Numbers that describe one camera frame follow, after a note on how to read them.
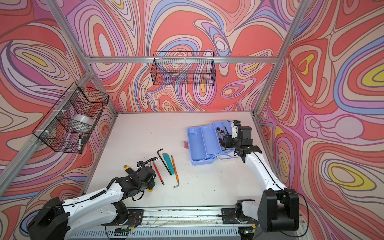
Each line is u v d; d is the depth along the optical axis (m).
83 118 0.73
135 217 0.72
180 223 0.72
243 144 0.64
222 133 0.93
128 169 0.90
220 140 0.89
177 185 0.84
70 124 0.70
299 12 0.71
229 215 0.73
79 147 0.72
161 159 0.93
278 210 0.40
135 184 0.62
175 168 0.91
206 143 0.92
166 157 0.94
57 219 0.40
